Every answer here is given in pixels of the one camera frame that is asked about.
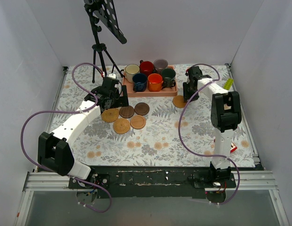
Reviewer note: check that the red mug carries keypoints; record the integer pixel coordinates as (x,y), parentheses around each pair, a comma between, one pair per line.
(146,67)

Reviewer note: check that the cream enamel mug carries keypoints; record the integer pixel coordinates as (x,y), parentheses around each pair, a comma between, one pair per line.
(129,71)

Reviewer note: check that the orange mug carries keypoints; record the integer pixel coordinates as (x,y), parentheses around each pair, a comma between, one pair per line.
(156,82)

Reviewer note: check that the floral table mat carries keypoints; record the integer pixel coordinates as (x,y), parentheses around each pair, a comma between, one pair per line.
(156,144)

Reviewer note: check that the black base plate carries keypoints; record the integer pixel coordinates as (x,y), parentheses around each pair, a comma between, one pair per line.
(191,182)

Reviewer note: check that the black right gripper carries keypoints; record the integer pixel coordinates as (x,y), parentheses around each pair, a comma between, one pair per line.
(189,93)

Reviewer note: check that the black music stand tripod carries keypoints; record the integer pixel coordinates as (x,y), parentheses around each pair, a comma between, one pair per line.
(103,11)

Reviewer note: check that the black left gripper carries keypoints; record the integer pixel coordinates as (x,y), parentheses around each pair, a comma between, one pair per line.
(122,99)

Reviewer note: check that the grey lilac mug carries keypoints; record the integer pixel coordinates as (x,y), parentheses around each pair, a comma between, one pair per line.
(160,65)

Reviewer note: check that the toy brick car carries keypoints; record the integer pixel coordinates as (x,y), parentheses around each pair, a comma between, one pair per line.
(228,84)

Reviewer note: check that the red toy brick window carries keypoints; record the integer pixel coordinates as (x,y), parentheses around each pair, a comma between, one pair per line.
(233,147)

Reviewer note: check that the woven cork coaster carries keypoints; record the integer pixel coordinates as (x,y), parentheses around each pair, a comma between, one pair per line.
(121,126)
(110,115)

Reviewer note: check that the light wooden coaster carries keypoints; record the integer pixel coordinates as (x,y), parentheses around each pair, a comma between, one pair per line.
(138,122)
(179,101)

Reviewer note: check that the dark green mug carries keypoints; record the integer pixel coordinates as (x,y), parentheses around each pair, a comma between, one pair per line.
(168,76)

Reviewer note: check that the dark blue mug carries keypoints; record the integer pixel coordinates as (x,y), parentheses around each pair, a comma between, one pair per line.
(139,82)

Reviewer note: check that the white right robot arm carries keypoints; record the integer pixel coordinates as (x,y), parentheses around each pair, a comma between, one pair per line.
(225,116)

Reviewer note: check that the dark wooden coaster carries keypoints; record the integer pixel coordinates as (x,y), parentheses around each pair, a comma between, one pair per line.
(126,111)
(141,108)

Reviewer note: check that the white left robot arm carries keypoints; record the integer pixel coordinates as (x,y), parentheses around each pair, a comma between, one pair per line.
(54,149)

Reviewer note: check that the pink serving tray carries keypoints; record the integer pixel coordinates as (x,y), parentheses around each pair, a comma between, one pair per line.
(166,92)

